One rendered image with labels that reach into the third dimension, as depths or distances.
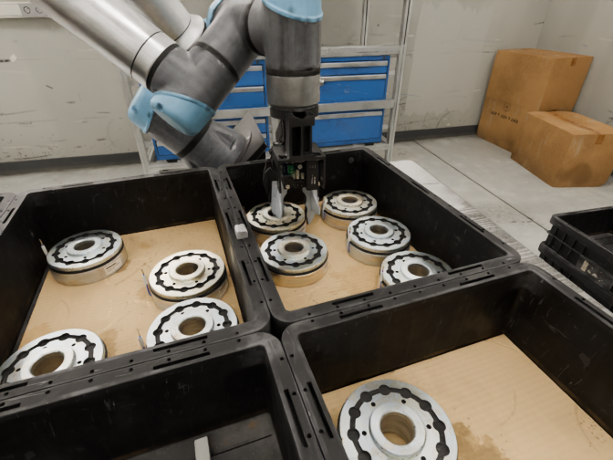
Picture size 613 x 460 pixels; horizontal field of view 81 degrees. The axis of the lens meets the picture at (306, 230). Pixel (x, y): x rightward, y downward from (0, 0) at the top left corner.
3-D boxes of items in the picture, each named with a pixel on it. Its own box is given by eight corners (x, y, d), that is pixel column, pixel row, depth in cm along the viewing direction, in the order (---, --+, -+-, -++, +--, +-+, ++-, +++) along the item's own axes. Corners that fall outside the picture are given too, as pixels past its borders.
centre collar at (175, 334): (168, 320, 42) (167, 317, 42) (210, 308, 44) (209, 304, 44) (173, 351, 39) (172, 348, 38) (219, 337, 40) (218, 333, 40)
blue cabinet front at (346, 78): (281, 149, 244) (277, 58, 214) (379, 141, 259) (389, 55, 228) (282, 151, 242) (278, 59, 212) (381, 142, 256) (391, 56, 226)
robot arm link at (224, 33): (179, 37, 52) (220, 43, 46) (223, -19, 54) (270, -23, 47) (213, 78, 58) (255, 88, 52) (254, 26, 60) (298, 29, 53)
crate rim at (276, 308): (217, 177, 66) (215, 164, 64) (364, 157, 74) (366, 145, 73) (276, 344, 34) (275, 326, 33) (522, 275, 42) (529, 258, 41)
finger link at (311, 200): (313, 237, 61) (303, 191, 56) (305, 220, 66) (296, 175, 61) (330, 233, 61) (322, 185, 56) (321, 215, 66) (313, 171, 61)
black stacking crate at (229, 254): (50, 253, 62) (22, 193, 56) (223, 223, 71) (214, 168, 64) (-57, 513, 31) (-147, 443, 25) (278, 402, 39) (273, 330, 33)
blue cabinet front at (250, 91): (157, 160, 228) (134, 63, 198) (269, 150, 243) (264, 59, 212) (157, 162, 226) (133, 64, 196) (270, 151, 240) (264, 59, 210)
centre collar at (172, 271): (167, 266, 51) (166, 262, 51) (202, 257, 53) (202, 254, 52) (171, 287, 47) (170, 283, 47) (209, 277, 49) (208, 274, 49)
